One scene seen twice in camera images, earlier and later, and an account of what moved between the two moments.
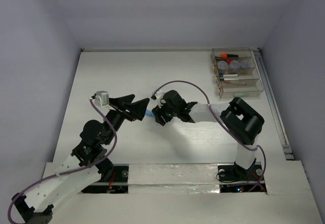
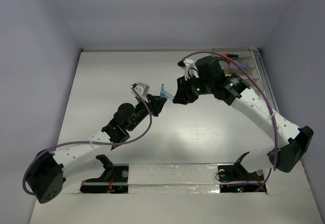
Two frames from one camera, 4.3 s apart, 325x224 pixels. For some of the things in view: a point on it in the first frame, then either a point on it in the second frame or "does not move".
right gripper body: [166, 112] -> [202, 86]
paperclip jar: [234, 64] does not move
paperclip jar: [222, 66] does not move
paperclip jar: [245, 64] does not move
